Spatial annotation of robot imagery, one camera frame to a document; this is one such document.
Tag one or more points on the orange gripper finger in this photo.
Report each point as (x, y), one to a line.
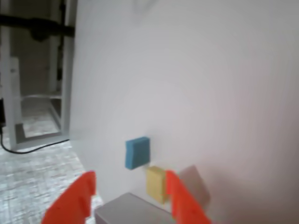
(187, 207)
(72, 200)

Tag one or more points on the white foam cuboid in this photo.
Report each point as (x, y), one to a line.
(191, 184)

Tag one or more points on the yellow foam cuboid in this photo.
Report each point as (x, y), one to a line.
(155, 184)

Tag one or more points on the white cardboard bin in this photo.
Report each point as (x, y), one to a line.
(126, 210)

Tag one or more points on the blue foam cuboid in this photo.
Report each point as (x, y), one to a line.
(137, 152)

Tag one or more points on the black mounting bar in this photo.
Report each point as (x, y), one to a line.
(35, 25)

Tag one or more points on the white furniture frame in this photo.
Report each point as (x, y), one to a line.
(11, 105)

